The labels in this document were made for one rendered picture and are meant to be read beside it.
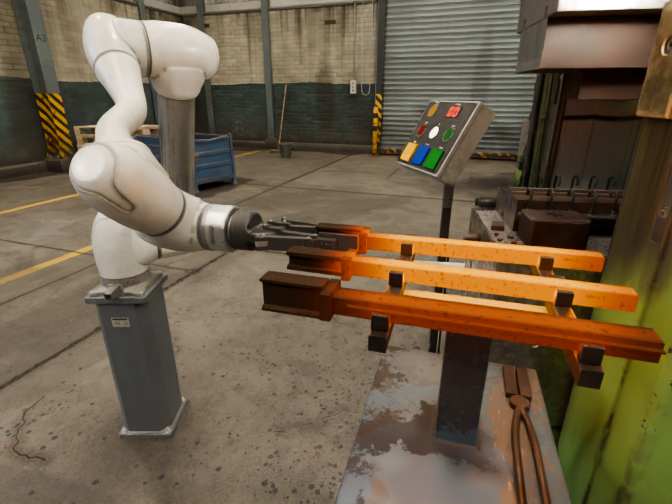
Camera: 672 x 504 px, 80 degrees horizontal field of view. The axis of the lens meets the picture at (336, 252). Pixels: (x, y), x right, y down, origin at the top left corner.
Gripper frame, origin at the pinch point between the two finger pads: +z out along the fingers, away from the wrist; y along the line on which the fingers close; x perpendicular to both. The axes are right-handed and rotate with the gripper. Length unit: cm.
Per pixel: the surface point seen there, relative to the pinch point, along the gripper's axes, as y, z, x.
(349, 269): 13.4, 4.8, 0.4
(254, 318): -121, -84, -98
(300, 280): 24.0, 1.2, 3.0
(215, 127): -874, -557, -52
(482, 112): -85, 26, 19
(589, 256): 1.2, 38.8, 1.4
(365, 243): 2.2, 4.9, 0.5
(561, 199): -37, 43, 1
